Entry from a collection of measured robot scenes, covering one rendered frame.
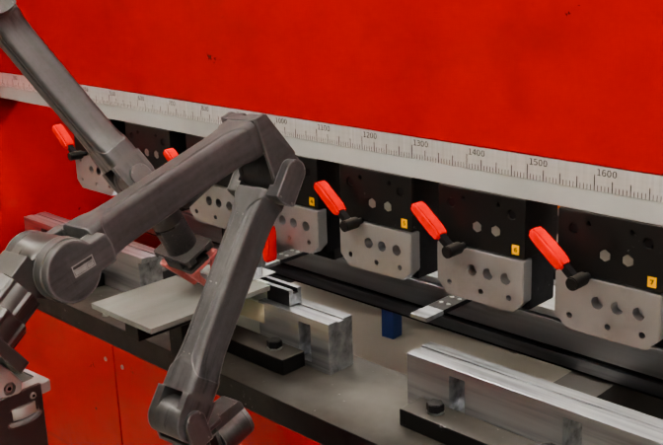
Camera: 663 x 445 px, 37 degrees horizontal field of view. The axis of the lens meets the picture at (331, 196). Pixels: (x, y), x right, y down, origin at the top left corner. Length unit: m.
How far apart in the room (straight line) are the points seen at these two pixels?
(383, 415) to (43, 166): 1.29
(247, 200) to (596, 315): 0.51
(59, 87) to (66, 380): 0.81
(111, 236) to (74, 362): 0.97
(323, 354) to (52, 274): 0.66
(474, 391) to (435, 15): 0.56
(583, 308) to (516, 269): 0.11
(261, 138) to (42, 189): 1.25
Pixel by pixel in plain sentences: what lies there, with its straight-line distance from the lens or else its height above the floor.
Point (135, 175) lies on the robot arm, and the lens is 1.66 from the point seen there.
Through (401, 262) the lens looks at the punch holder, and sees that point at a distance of 1.50.
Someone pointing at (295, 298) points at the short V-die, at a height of 0.98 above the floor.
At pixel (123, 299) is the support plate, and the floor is 1.00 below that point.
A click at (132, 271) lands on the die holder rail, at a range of 2.13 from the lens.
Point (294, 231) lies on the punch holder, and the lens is 1.66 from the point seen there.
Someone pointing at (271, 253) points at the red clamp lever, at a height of 1.09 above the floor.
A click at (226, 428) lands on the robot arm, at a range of 1.47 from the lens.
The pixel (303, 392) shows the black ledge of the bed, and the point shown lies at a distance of 1.67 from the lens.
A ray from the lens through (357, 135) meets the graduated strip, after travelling 1.51.
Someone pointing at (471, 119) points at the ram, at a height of 1.36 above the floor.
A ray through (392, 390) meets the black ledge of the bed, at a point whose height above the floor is 0.87.
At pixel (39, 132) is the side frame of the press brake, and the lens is 2.55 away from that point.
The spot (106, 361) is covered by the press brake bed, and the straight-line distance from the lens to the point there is 2.08.
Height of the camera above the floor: 1.62
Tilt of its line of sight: 15 degrees down
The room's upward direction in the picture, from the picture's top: 2 degrees counter-clockwise
